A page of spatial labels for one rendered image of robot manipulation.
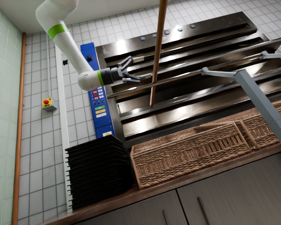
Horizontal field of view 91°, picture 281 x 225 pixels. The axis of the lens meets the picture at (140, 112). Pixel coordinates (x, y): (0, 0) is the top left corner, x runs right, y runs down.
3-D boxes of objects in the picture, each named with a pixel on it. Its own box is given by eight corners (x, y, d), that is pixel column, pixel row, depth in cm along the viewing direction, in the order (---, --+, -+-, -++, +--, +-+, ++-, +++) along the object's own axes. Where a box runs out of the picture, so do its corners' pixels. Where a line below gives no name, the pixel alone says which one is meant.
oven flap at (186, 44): (107, 70, 147) (106, 62, 160) (255, 32, 162) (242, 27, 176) (106, 66, 143) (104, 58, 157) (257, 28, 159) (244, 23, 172)
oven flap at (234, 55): (110, 86, 122) (115, 100, 139) (285, 39, 137) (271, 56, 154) (110, 84, 123) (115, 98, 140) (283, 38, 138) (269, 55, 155)
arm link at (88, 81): (79, 93, 74) (71, 73, 72) (84, 92, 87) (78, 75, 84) (104, 87, 76) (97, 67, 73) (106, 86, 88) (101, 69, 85)
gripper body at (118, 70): (112, 73, 85) (126, 70, 86) (114, 85, 82) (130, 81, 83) (109, 65, 78) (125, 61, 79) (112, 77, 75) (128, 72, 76)
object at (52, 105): (46, 111, 131) (46, 102, 135) (57, 108, 132) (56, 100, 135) (41, 108, 124) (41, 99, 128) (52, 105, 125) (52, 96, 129)
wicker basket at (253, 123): (213, 157, 109) (197, 126, 120) (277, 136, 112) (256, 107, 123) (258, 149, 64) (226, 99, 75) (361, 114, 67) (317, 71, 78)
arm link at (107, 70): (101, 78, 73) (98, 65, 76) (106, 89, 84) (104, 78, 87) (112, 75, 74) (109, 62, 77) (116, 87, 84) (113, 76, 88)
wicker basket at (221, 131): (141, 182, 103) (131, 146, 114) (209, 159, 108) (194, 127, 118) (137, 191, 58) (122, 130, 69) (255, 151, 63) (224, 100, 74)
